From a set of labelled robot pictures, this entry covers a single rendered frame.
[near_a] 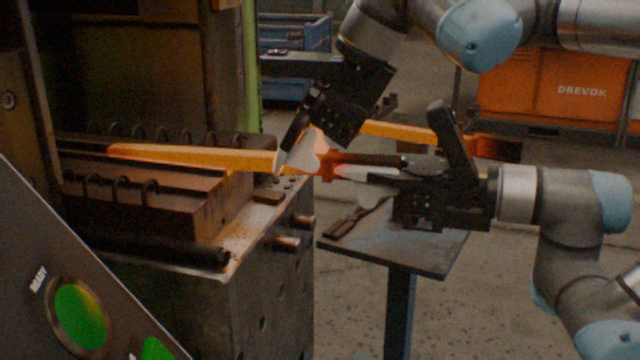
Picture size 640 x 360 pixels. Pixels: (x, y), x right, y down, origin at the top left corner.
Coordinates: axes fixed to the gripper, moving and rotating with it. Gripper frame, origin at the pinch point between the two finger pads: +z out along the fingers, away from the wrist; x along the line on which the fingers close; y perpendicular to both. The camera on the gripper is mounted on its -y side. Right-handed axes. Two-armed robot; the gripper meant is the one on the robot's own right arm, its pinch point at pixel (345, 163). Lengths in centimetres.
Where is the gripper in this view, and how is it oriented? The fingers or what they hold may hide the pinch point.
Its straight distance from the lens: 75.1
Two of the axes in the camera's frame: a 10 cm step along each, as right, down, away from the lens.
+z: -9.6, -1.0, 2.7
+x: 2.8, -3.9, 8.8
